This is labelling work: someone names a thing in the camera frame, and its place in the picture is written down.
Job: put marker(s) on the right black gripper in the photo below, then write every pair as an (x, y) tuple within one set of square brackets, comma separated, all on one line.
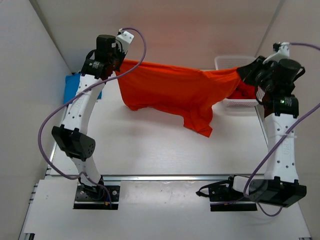
[(249, 71)]

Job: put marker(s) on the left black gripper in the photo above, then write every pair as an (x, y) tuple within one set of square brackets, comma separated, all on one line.
[(116, 63)]

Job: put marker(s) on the blue t shirt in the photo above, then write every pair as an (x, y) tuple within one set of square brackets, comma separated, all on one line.
[(75, 84)]

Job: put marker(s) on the orange t shirt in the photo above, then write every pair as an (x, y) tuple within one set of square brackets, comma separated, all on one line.
[(186, 92)]

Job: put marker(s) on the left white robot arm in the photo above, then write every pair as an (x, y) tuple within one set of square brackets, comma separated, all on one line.
[(71, 136)]

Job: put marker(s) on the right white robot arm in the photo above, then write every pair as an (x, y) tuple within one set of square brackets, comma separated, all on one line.
[(280, 185)]

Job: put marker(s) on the white plastic basket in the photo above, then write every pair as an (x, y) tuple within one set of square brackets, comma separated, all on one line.
[(240, 100)]

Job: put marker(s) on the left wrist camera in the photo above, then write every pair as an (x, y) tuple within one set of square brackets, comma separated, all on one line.
[(125, 39)]

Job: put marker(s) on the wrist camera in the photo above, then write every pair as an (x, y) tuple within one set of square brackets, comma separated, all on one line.
[(281, 51), (125, 39)]

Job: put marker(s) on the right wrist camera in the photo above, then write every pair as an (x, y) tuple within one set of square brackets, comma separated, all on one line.
[(281, 51)]

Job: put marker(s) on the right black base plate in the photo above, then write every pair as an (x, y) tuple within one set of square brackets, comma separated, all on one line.
[(223, 198)]

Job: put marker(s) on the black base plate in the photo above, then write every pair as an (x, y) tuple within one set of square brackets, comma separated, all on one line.
[(223, 198), (83, 201)]

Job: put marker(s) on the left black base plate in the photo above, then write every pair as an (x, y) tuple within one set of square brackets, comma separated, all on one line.
[(83, 201)]

